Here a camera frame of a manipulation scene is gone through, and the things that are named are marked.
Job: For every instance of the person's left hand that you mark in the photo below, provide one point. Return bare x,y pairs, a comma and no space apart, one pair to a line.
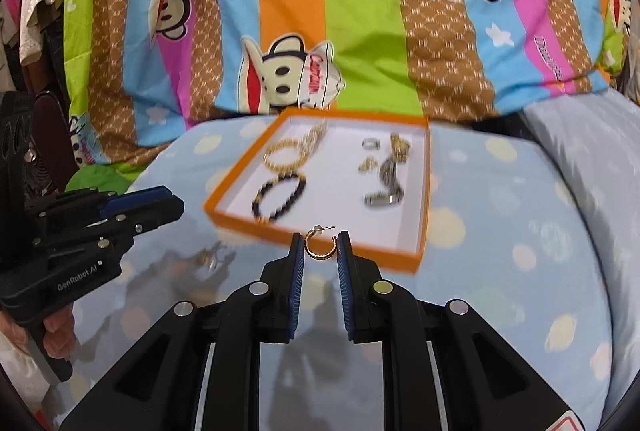
59,333

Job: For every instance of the black perforated object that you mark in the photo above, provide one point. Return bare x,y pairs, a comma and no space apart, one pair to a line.
15,136

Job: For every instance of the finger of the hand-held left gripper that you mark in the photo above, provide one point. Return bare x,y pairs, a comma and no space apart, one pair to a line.
135,198
150,217

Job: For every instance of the pale blue pillow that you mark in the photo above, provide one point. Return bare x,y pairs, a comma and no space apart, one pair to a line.
590,161

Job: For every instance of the light blue planet bed sheet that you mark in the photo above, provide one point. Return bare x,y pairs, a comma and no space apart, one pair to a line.
500,236

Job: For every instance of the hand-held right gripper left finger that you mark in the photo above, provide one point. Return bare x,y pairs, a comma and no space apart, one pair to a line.
299,281

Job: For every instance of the striped monkey printed blanket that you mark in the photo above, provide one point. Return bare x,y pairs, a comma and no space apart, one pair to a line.
350,11

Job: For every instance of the small gold earring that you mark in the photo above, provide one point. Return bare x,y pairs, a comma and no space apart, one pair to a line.
366,165

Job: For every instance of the gold hoop earring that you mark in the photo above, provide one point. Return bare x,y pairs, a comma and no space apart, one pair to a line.
312,256

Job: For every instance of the orange jewelry box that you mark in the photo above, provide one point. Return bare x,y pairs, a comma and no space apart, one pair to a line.
340,191

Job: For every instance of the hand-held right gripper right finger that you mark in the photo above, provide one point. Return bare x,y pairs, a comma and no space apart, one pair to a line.
345,281

